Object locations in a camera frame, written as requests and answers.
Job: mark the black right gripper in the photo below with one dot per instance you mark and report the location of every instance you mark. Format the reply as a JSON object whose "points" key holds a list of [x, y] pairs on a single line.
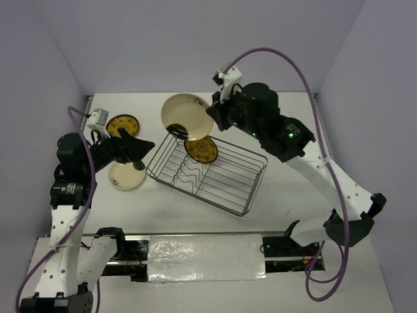
{"points": [[216, 109]]}

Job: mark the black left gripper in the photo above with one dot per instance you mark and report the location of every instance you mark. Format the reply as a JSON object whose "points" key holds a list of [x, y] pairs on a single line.
{"points": [[134, 149]]}

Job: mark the cream floral plate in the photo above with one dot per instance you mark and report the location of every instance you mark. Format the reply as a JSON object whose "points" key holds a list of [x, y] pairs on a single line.
{"points": [[124, 177], [184, 116]]}

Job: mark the yellow patterned plate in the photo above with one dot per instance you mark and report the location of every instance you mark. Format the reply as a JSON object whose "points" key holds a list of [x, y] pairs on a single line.
{"points": [[125, 121], [204, 151]]}

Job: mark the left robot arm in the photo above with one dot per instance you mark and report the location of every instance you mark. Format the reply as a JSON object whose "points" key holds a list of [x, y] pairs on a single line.
{"points": [[67, 282]]}

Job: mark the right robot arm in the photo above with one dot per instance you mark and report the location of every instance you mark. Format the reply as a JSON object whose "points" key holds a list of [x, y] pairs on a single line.
{"points": [[254, 109]]}

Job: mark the silver foil tape patch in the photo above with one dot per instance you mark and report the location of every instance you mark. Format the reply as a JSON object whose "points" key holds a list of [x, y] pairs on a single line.
{"points": [[205, 258]]}

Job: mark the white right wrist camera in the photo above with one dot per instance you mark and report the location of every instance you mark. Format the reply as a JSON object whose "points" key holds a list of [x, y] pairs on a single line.
{"points": [[226, 81]]}

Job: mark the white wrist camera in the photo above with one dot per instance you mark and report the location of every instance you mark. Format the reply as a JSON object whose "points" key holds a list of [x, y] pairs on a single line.
{"points": [[97, 121], [226, 81]]}

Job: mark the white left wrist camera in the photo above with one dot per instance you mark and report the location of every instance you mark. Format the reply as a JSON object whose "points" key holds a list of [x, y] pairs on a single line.
{"points": [[97, 121]]}

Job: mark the black wire dish rack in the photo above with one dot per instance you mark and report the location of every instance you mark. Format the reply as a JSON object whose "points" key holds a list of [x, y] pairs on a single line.
{"points": [[230, 183]]}

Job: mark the metal base rail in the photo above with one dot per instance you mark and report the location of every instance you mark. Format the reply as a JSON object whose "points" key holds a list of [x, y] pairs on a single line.
{"points": [[130, 251]]}

